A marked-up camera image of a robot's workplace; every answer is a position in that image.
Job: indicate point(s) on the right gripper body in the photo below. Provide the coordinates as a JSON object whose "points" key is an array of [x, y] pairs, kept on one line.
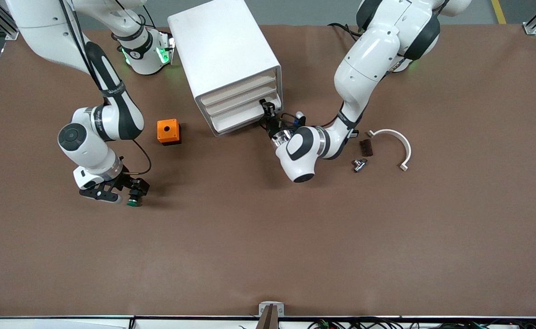
{"points": [[125, 181]]}

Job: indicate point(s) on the green mushroom push button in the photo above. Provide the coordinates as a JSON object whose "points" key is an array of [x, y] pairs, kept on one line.
{"points": [[134, 201]]}

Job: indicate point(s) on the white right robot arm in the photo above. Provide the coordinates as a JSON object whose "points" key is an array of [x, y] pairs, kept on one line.
{"points": [[108, 119]]}

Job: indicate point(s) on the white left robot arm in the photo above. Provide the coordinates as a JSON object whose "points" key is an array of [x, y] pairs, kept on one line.
{"points": [[368, 59]]}

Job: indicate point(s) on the orange box with black base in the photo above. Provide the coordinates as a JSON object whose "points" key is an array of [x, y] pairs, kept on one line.
{"points": [[167, 131]]}

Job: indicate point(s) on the silver metal fitting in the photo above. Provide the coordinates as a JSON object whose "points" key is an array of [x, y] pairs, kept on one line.
{"points": [[360, 165]]}

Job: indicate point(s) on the brown terminal block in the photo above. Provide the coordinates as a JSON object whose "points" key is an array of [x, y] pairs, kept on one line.
{"points": [[367, 147]]}

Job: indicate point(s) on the white curved plastic clamp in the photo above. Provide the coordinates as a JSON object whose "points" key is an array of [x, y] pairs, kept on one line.
{"points": [[403, 139]]}

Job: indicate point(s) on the small black white switch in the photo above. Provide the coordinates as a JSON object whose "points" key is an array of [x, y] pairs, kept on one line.
{"points": [[354, 133]]}

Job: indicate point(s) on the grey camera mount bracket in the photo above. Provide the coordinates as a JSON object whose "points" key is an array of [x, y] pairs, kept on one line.
{"points": [[270, 310]]}

